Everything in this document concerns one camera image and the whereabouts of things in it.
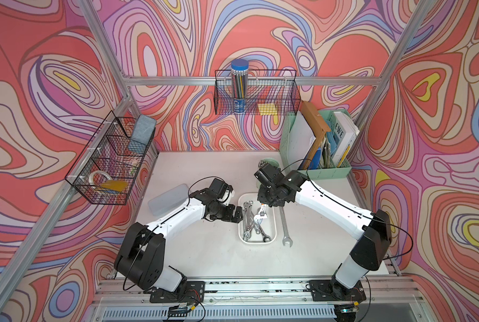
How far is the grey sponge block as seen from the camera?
799 millimetres

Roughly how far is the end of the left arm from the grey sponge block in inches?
13.0

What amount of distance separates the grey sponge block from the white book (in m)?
0.84

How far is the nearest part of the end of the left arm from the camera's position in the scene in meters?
0.63

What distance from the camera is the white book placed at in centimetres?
95

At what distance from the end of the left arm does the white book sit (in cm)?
56
